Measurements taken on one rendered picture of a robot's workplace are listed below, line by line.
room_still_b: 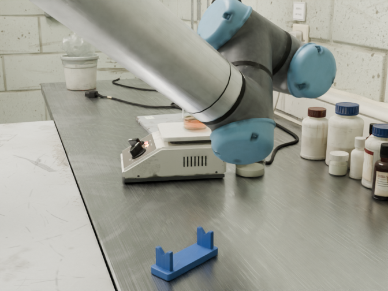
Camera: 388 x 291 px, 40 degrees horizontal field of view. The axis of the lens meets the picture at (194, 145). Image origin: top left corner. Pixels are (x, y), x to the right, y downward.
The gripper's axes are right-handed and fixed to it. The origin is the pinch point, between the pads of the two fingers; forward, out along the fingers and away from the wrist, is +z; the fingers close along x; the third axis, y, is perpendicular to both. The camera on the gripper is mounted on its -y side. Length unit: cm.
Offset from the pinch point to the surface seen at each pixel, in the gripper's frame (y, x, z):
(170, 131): 17.1, -6.3, 0.3
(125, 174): 23.8, -16.4, -1.0
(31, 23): 4, 13, 242
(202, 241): 24.6, -16.3, -32.1
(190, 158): 21.3, -4.5, -5.0
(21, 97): 48, 4, 244
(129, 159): 22.2, -14.2, 2.5
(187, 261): 25.5, -20.0, -35.2
